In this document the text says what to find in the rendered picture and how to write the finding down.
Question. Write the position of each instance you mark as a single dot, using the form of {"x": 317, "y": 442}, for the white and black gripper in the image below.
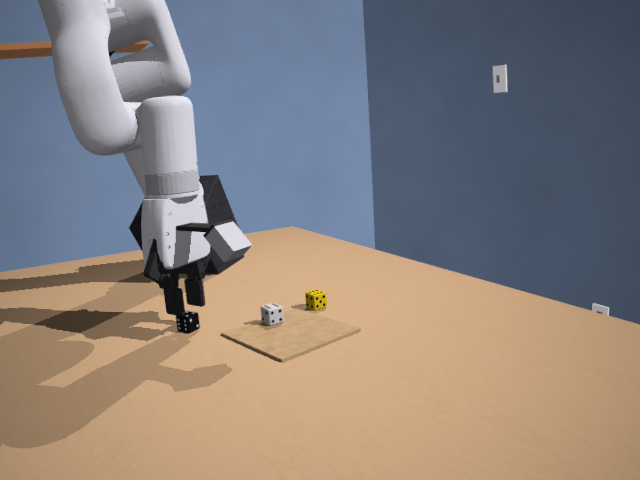
{"x": 160, "y": 216}

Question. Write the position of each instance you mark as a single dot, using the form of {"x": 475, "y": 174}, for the tan flat mat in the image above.
{"x": 300, "y": 333}

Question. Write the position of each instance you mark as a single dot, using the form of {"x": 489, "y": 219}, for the yellow die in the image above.
{"x": 316, "y": 299}

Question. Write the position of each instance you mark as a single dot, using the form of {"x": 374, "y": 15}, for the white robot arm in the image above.
{"x": 163, "y": 126}

